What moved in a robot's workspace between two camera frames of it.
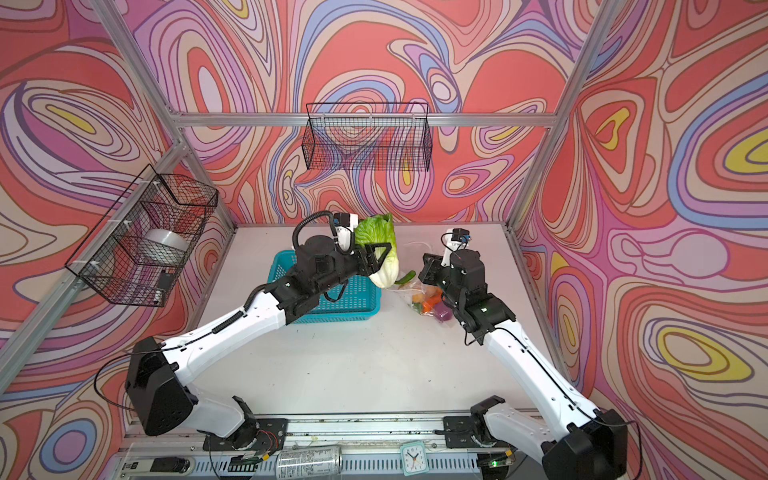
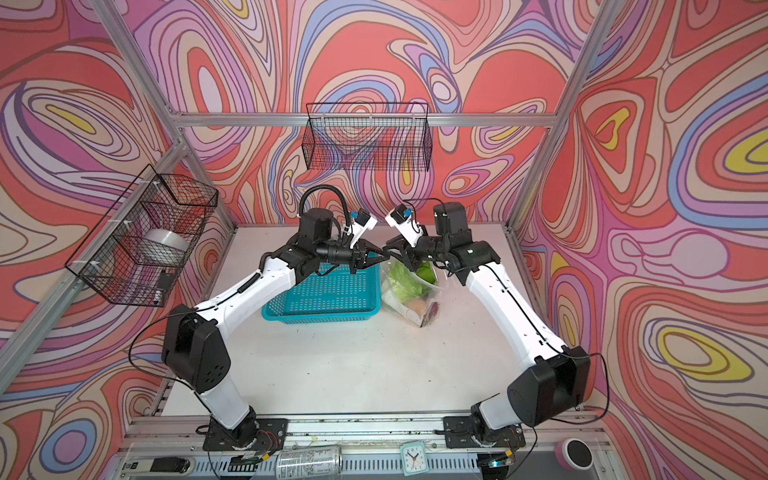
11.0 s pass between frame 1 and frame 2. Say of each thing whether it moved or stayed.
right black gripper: moved
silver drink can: stayed
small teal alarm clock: stayed
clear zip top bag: moved
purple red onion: moved
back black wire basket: stayed
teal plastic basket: stayed
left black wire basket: stayed
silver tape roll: stayed
